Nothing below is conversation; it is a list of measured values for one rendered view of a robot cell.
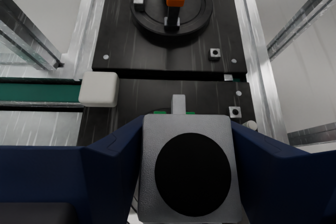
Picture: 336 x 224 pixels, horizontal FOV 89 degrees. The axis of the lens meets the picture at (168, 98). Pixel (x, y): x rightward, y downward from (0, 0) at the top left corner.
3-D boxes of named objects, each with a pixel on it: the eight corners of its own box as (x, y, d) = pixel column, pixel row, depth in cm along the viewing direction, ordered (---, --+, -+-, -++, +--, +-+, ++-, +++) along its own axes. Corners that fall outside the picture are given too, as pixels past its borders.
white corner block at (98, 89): (119, 111, 25) (112, 102, 22) (88, 110, 25) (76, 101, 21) (123, 83, 27) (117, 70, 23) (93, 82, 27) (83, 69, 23)
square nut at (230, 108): (238, 119, 24) (242, 117, 23) (227, 119, 24) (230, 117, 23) (237, 108, 24) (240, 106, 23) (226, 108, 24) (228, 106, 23)
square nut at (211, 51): (218, 60, 27) (221, 57, 26) (208, 60, 27) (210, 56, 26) (218, 52, 28) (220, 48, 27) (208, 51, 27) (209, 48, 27)
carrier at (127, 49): (242, 78, 28) (300, 19, 17) (95, 74, 27) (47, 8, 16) (225, -21, 37) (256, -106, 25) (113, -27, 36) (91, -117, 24)
